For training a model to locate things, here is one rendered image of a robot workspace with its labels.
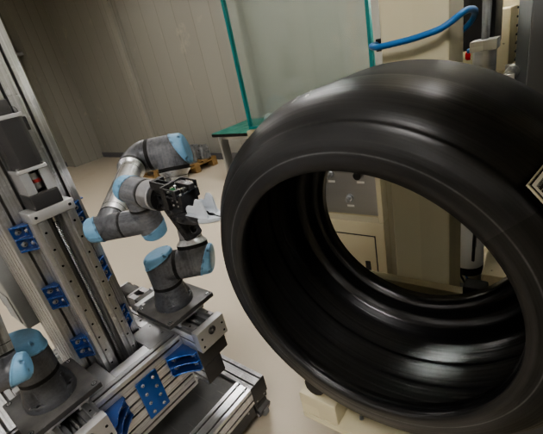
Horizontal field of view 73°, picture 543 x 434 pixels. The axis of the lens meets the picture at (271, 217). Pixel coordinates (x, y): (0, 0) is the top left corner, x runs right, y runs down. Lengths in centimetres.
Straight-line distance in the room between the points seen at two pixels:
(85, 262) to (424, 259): 106
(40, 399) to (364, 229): 118
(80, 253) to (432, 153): 118
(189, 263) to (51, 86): 873
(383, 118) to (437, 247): 56
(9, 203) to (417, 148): 120
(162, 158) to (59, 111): 857
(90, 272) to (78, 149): 862
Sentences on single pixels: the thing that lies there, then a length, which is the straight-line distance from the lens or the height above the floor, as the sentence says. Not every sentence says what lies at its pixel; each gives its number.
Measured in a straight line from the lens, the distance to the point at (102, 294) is 146.
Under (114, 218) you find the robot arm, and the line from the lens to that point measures 111.
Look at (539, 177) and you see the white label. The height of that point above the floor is 139.
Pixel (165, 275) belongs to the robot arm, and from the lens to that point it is 143.
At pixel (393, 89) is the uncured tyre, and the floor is 148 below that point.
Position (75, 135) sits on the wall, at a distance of 997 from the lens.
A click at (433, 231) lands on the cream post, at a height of 109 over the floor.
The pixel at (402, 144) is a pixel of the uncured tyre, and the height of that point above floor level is 143.
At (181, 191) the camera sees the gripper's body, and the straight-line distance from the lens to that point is 88.
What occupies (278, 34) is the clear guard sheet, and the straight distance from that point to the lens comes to 142.
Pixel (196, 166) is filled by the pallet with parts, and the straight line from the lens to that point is 612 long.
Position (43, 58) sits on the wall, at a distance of 997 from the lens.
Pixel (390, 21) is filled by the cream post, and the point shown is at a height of 155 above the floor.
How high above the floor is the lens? 154
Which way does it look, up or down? 24 degrees down
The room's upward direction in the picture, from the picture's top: 12 degrees counter-clockwise
